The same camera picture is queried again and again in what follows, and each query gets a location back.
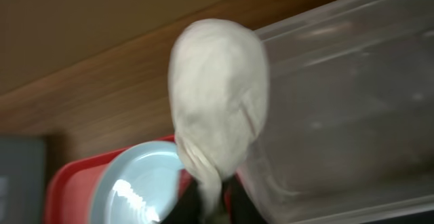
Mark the large light blue plate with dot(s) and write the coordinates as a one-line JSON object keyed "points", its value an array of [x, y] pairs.
{"points": [[139, 186]]}

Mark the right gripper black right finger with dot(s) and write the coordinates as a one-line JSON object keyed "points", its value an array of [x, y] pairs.
{"points": [[238, 204]]}

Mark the red plastic serving tray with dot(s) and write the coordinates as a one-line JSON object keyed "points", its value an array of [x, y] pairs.
{"points": [[71, 191]]}

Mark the white paper napkin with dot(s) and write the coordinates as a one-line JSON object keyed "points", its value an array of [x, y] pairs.
{"points": [[218, 84]]}

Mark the clear plastic waste bin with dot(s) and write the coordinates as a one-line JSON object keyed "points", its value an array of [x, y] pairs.
{"points": [[349, 132]]}

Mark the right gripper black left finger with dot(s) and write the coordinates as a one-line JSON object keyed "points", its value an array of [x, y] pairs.
{"points": [[188, 209]]}

